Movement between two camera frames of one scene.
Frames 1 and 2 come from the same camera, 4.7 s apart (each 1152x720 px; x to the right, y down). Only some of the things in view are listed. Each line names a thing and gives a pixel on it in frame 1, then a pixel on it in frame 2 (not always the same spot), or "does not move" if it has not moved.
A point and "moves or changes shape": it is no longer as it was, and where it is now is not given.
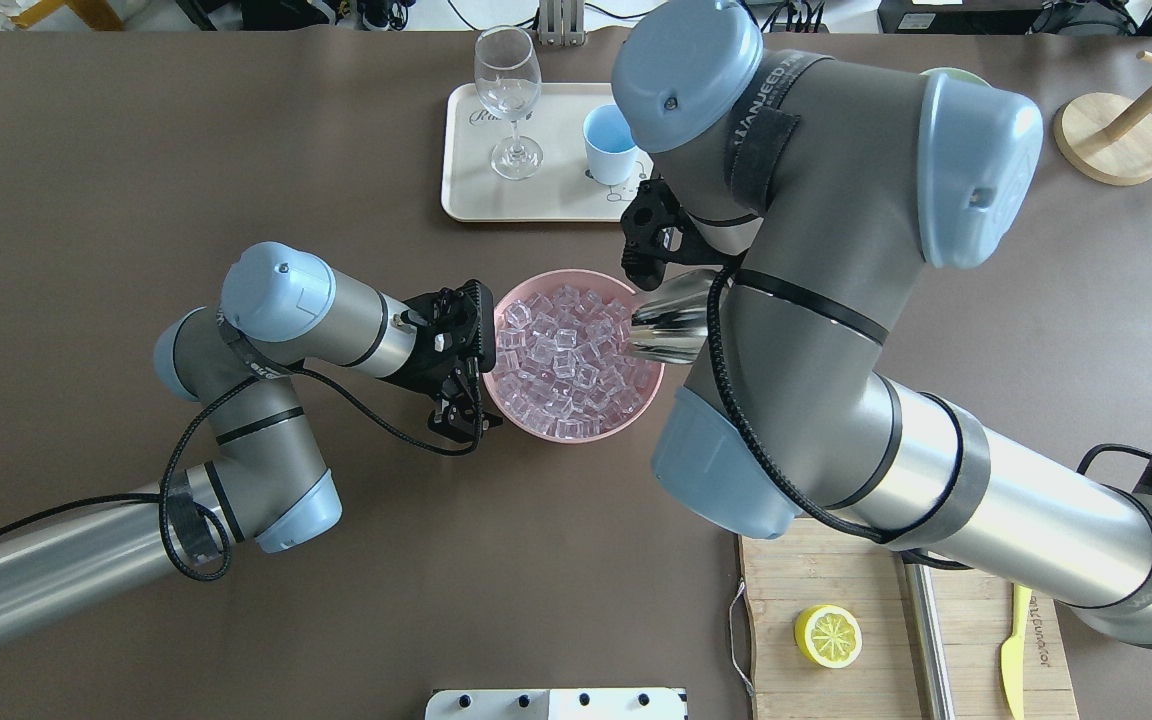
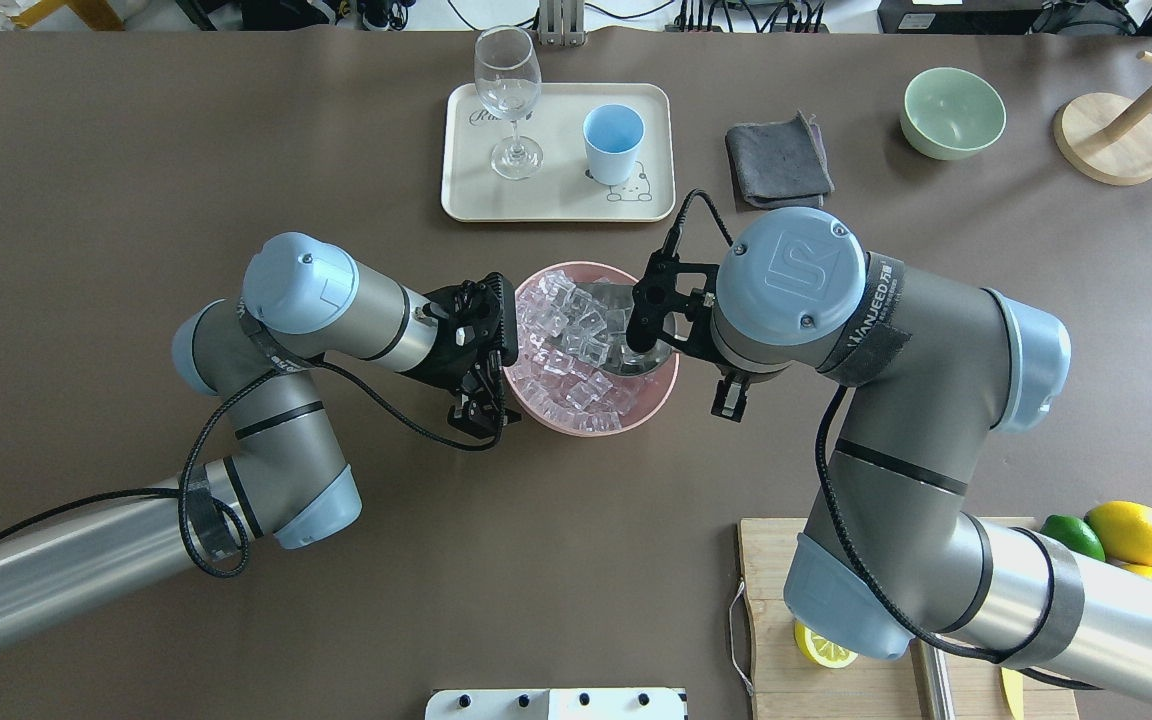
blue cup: (611, 150) does not move
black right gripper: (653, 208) to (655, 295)
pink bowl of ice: (563, 372) does not move
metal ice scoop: (670, 320) moves or changes shape
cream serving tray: (532, 169) does not move
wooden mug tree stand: (1117, 141) does not move
